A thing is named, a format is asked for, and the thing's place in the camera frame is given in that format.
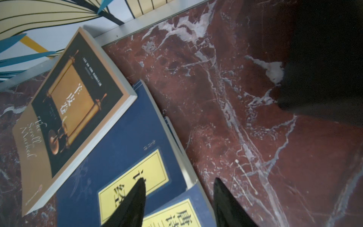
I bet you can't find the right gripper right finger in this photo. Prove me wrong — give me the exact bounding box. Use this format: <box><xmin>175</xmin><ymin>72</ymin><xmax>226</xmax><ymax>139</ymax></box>
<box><xmin>213</xmin><ymin>178</ymin><xmax>258</xmax><ymax>227</ymax></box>

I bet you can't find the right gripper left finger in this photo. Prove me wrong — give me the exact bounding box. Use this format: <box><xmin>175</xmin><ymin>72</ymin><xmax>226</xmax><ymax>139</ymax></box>
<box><xmin>102</xmin><ymin>178</ymin><xmax>146</xmax><ymax>227</ymax></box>

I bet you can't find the brown cover book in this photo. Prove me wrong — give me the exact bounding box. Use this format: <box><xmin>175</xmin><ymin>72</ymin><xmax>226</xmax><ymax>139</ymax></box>
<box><xmin>13</xmin><ymin>28</ymin><xmax>137</xmax><ymax>215</ymax></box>

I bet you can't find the blue book middle stack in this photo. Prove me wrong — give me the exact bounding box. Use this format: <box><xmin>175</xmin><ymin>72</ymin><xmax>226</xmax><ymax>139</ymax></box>
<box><xmin>142</xmin><ymin>116</ymin><xmax>216</xmax><ymax>227</ymax></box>

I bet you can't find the blue book stack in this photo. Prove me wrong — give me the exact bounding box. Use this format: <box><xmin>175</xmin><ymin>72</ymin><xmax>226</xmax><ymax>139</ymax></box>
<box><xmin>56</xmin><ymin>80</ymin><xmax>194</xmax><ymax>227</ymax></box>
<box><xmin>142</xmin><ymin>116</ymin><xmax>216</xmax><ymax>227</ymax></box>

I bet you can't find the blue book top stack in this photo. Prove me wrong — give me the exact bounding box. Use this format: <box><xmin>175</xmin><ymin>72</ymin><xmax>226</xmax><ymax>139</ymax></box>
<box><xmin>56</xmin><ymin>80</ymin><xmax>194</xmax><ymax>227</ymax></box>

